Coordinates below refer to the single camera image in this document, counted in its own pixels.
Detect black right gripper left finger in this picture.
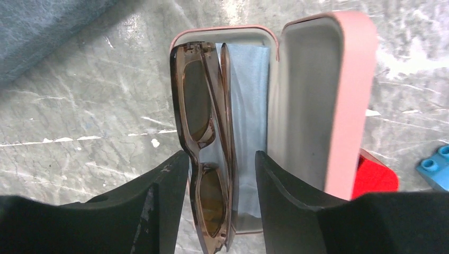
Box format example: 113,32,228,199
1,151,189,253

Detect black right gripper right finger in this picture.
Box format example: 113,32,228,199
255,151,448,253

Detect pink glasses case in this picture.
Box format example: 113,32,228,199
169,10,379,235

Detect brown-framed sunglasses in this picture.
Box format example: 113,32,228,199
170,41,239,253

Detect light blue cleaning cloth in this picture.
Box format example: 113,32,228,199
227,44,270,234

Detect grey-blue glasses case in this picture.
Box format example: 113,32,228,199
1,1,117,85

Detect red toy block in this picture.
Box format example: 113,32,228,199
351,149,399,199

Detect blue and orange toy block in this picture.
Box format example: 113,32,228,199
416,144,448,192

